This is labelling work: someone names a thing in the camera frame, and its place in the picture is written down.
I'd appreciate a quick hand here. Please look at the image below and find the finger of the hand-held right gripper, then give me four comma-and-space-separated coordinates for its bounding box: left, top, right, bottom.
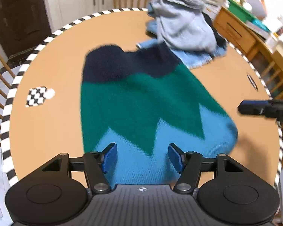
237, 99, 283, 122

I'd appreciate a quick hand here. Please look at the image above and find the green plastic bin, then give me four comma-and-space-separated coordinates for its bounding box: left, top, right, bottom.
226, 0, 256, 23

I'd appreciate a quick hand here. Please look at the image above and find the white wardrobe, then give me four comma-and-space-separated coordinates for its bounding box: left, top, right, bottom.
42, 0, 114, 33

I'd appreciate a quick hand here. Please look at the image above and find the grey hoodie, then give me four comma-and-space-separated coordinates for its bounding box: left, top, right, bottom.
147, 0, 216, 52

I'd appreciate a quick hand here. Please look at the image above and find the wooden sideboard with drawer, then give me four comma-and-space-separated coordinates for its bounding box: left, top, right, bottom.
213, 6, 283, 76

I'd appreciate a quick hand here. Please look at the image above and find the dark navy garment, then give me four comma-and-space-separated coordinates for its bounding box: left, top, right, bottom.
201, 12, 227, 50

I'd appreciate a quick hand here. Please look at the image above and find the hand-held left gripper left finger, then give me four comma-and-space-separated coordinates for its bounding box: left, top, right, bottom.
41, 142, 118, 194

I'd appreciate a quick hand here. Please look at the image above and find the black oval table sticker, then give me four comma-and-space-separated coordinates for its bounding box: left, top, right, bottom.
246, 73, 258, 91

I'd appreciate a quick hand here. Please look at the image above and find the pile of grey blue clothes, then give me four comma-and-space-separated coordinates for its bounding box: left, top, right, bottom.
135, 19, 228, 70

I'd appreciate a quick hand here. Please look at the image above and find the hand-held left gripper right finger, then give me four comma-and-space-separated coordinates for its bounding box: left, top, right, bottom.
168, 143, 244, 193

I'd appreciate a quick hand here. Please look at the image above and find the checkered marker tag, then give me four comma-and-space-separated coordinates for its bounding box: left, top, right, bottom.
26, 86, 55, 107

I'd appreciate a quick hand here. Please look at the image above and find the dark brown door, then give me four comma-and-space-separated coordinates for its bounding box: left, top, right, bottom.
0, 0, 52, 57

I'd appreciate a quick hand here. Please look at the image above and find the teal flat box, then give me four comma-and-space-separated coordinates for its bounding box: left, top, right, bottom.
246, 20, 271, 33

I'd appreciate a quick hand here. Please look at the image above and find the zigzag knit button cardigan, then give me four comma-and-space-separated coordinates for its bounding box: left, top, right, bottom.
80, 44, 238, 185

